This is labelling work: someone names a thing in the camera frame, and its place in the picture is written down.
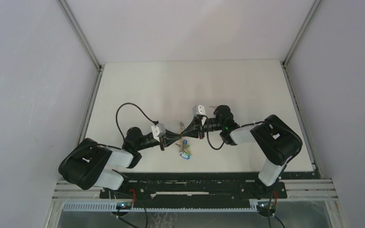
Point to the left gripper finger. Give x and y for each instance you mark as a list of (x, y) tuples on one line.
[(172, 136), (169, 140)]

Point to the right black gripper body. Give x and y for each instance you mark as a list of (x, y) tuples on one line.
[(206, 125)]

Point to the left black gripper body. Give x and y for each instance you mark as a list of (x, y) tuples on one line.
[(154, 142)]

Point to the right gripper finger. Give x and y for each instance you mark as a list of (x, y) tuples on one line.
[(193, 125), (191, 134)]

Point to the large keyring with yellow handle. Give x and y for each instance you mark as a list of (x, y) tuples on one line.
[(179, 143)]

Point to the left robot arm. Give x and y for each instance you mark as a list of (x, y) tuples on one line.
[(86, 165)]

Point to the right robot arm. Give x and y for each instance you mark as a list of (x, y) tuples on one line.
[(279, 143)]

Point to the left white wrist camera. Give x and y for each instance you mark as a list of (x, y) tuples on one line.
[(158, 130)]

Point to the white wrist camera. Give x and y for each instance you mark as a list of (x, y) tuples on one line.
[(158, 130), (198, 111)]

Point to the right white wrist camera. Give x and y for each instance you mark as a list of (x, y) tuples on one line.
[(198, 111)]

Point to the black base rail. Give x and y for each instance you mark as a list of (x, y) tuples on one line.
[(195, 189)]

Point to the white slotted cable duct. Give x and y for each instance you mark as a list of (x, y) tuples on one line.
[(127, 207)]

